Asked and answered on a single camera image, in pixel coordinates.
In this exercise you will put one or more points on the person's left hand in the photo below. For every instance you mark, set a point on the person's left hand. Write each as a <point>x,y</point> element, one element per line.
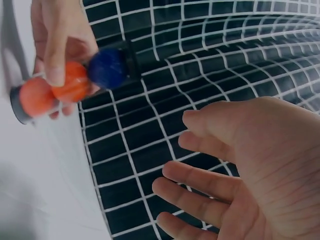
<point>62,27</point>

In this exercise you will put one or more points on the person's right hand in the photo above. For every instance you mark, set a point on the person's right hand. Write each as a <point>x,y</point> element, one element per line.
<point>275,175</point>

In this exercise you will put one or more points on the clear tube with black caps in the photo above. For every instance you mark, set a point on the clear tube with black caps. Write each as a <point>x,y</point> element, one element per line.
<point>131,62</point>

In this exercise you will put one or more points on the orange ball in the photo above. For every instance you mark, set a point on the orange ball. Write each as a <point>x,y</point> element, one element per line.
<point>35,98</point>
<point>73,85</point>

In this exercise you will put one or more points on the blue ball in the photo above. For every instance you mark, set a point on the blue ball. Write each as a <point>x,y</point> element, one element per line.
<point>107,68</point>

